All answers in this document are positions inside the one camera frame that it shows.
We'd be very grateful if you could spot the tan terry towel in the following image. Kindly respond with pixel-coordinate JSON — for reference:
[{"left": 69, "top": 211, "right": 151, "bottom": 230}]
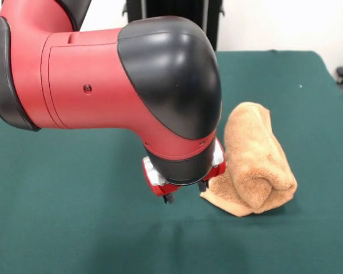
[{"left": 199, "top": 101, "right": 298, "bottom": 217}]

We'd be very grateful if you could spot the dark green table cloth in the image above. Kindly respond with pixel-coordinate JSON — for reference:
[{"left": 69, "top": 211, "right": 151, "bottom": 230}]
[{"left": 0, "top": 50, "right": 343, "bottom": 274}]

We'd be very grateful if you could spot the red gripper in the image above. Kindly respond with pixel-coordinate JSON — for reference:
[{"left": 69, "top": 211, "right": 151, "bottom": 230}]
[{"left": 142, "top": 138, "right": 228, "bottom": 205}]

